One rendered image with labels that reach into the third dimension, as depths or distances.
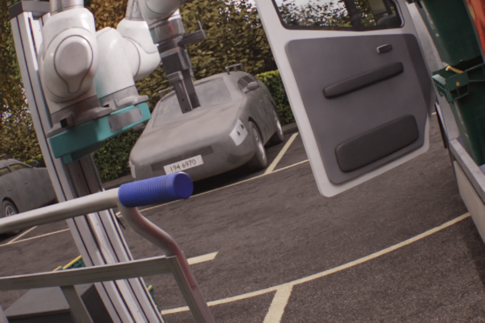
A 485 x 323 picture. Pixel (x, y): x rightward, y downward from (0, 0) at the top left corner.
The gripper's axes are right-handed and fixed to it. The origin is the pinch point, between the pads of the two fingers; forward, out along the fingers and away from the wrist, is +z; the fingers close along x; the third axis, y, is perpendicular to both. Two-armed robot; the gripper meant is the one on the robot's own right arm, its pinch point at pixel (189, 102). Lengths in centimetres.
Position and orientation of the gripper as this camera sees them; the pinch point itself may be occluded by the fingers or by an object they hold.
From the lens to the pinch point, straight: 221.7
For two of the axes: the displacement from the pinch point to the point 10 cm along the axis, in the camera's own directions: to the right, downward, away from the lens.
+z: 3.3, 9.4, 0.5
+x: -1.1, 0.9, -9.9
